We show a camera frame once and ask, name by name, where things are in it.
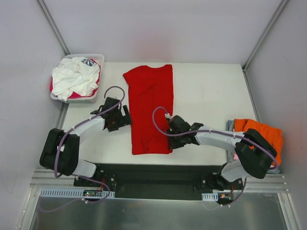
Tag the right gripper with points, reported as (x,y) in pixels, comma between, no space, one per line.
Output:
(172,135)

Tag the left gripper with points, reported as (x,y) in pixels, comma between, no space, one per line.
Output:
(122,117)

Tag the red t-shirt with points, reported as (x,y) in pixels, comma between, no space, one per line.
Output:
(149,88)

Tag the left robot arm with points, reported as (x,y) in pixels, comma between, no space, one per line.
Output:
(61,149)

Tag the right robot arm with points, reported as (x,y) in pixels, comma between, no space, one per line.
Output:
(256,156)

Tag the white laundry basket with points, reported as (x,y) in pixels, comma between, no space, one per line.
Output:
(79,79)

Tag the light blue folded shirt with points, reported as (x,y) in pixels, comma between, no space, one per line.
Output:
(230,126)

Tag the white crumpled t-shirt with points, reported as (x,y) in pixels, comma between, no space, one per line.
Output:
(76,76)

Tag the orange folded t-shirt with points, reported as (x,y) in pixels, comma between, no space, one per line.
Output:
(271,134)

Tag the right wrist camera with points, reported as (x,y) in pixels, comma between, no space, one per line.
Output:
(178,124)

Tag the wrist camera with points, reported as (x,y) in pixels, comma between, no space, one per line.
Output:
(178,124)
(109,102)

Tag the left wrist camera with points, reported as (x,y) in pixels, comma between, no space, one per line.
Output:
(109,102)

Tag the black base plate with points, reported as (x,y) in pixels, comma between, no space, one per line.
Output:
(168,192)

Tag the right cable duct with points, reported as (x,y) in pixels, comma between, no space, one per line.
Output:
(210,197)

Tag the cable duct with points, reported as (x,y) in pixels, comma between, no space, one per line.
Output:
(210,197)
(75,193)

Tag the left cable duct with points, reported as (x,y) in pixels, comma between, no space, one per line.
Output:
(75,193)

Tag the aluminium frame rail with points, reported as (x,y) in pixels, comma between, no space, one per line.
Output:
(43,178)

